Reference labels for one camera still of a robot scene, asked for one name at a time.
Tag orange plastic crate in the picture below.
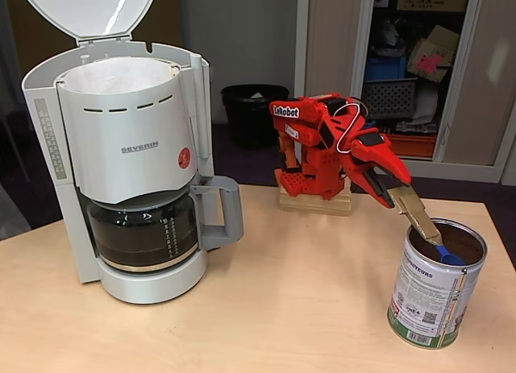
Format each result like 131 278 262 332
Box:
386 131 437 156

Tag black waste bin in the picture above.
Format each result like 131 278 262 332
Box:
220 84 290 151

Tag brown ground coffee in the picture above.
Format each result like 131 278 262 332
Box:
409 223 485 265

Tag light wooden base block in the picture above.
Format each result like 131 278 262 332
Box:
279 185 353 217

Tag white plastic bag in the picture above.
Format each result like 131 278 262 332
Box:
413 85 439 123

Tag grey tambour door cabinet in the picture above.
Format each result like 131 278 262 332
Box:
295 0 516 184

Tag black crumpled bag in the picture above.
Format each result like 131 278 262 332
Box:
368 18 408 60

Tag white drip coffee maker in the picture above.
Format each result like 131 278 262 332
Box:
15 0 213 305

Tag white paper coffee filter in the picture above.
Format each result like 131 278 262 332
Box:
64 56 174 96

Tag white green coffee tin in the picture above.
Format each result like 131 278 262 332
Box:
386 218 488 349

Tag large blue plastic crate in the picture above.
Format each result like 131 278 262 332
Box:
364 56 406 83

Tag blue scoop with taped handle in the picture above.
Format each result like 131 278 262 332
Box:
387 185 468 266

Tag cardboard box pink sticker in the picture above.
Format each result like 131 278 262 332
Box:
406 24 461 83

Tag white servo cable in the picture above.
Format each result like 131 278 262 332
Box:
328 102 366 153

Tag glass carafe grey handle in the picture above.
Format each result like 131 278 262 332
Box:
85 175 245 276

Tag grey perforated crate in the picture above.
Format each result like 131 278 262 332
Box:
362 77 418 121

